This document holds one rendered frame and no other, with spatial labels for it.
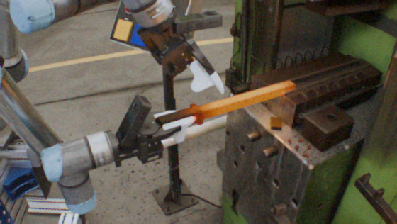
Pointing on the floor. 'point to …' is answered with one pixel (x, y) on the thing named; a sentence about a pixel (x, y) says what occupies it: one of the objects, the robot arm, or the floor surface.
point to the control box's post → (176, 144)
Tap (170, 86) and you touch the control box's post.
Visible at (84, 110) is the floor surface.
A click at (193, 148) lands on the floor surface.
